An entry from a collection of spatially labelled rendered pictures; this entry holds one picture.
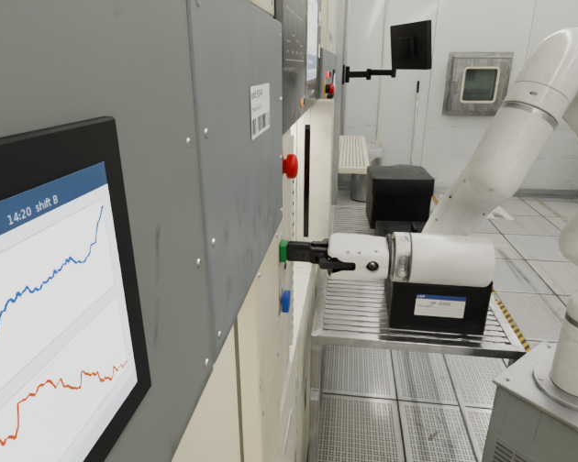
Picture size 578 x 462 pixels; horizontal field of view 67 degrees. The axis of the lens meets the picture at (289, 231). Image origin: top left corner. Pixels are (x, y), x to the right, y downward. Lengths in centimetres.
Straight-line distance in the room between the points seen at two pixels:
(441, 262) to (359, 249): 13
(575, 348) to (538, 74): 67
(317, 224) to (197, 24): 123
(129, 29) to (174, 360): 18
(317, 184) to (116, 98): 127
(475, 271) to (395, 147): 490
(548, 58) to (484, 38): 488
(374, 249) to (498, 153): 24
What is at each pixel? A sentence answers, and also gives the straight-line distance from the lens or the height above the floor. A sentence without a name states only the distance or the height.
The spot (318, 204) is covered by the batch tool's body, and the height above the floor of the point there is 107.
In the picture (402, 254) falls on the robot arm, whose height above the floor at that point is 122.
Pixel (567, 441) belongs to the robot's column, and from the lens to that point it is 127.
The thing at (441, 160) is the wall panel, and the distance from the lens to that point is 572.
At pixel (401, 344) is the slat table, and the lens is 134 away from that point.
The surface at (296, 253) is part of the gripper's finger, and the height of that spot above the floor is 120.
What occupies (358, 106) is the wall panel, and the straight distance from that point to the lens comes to 551.
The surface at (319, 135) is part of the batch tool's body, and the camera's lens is 141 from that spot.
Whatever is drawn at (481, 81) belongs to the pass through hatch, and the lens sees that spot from 555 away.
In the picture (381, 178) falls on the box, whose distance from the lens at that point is 210.
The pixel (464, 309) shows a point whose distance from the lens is 138.
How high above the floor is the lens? 150
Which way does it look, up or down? 21 degrees down
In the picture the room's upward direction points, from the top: straight up
